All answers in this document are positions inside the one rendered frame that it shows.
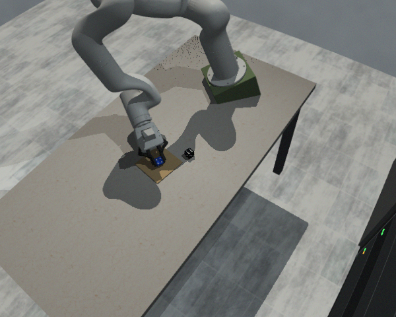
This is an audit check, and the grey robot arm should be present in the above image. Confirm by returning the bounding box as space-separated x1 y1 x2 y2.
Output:
71 0 247 129

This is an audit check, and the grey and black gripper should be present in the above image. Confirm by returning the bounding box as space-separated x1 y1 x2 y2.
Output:
133 122 168 167

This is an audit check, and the tan flat mat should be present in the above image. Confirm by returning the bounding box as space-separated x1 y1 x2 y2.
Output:
135 148 183 184

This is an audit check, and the black die with white pips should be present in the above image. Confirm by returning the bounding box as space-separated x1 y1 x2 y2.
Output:
184 148 194 159

